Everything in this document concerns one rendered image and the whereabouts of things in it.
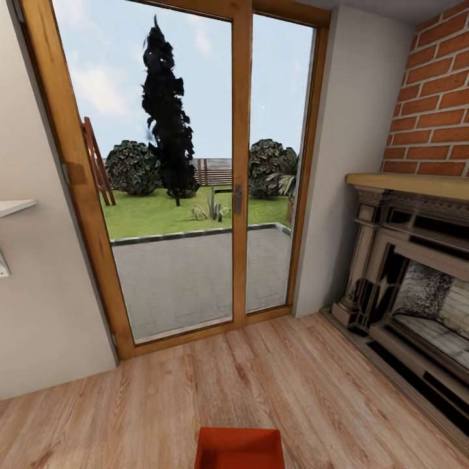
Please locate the storage box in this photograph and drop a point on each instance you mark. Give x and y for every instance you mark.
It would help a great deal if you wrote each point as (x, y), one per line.
(239, 448)

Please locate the wood fireplace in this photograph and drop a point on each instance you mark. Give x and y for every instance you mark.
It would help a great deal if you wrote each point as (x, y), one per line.
(406, 301)

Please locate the shelf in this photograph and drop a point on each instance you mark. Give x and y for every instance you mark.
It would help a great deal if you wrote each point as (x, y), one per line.
(8, 207)

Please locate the door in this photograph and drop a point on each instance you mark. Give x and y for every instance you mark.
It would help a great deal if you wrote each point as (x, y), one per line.
(185, 130)

